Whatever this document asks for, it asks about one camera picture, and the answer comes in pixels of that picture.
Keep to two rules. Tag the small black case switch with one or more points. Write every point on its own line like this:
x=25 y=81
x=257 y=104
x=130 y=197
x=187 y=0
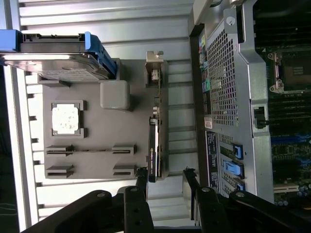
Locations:
x=260 y=117

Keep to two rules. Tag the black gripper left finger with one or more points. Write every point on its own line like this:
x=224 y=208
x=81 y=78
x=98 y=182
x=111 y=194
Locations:
x=136 y=213

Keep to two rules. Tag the hard drive in blue caddy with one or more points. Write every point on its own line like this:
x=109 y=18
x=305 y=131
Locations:
x=93 y=46

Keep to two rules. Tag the silver hard disk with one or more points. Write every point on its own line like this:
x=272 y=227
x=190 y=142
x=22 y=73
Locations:
x=48 y=65

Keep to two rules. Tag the grey plastic parts rack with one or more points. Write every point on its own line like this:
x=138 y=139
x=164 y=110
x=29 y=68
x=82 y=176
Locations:
x=97 y=136

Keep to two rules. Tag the green motherboard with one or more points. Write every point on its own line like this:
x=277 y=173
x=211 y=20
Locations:
x=291 y=157

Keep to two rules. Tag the blue card retention clip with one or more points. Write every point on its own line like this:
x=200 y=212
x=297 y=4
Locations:
x=233 y=168
x=240 y=187
x=238 y=151

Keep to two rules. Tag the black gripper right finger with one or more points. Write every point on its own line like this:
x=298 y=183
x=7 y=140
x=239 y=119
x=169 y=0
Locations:
x=209 y=213

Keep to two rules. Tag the blue expansion slot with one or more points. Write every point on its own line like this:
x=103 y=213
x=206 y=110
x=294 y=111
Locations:
x=291 y=140

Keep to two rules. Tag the silver CPU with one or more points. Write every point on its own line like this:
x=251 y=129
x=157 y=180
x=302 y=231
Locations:
x=65 y=120

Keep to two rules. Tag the CPU socket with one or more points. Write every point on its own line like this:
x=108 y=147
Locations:
x=296 y=72

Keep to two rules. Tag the open black PC case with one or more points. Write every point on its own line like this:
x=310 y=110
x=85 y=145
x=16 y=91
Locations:
x=223 y=72

